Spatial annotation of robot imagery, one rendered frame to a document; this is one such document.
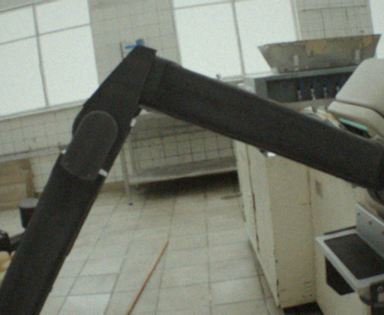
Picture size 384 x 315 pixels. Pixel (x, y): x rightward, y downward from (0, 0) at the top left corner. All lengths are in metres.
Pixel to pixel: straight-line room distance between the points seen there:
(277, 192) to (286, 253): 0.30
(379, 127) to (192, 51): 4.73
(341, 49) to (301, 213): 0.76
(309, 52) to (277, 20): 3.38
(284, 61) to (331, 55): 0.22
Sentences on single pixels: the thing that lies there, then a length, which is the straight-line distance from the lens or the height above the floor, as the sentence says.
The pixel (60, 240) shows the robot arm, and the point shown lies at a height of 1.10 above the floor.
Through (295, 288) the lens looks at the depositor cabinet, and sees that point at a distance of 2.30.
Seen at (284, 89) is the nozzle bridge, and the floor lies 1.11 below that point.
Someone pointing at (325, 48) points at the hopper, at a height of 1.27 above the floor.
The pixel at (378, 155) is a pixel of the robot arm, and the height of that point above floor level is 1.13.
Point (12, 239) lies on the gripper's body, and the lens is 1.13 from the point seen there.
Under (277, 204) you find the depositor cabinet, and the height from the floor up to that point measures 0.62.
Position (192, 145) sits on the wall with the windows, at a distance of 5.37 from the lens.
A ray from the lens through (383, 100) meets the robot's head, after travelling 0.73.
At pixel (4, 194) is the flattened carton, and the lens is 5.70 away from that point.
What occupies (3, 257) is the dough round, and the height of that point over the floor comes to 0.94.
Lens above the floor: 1.26
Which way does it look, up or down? 11 degrees down
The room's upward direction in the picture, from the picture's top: 8 degrees counter-clockwise
